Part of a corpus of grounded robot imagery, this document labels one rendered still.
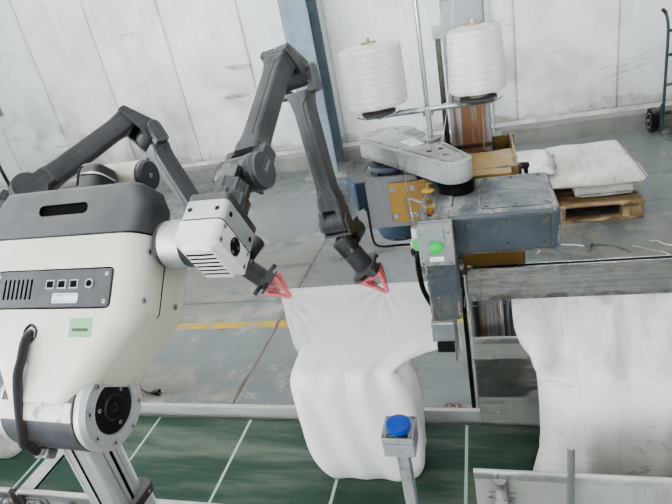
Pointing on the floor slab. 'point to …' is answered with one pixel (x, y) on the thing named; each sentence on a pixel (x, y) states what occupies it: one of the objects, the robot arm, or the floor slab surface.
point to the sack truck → (663, 96)
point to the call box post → (408, 480)
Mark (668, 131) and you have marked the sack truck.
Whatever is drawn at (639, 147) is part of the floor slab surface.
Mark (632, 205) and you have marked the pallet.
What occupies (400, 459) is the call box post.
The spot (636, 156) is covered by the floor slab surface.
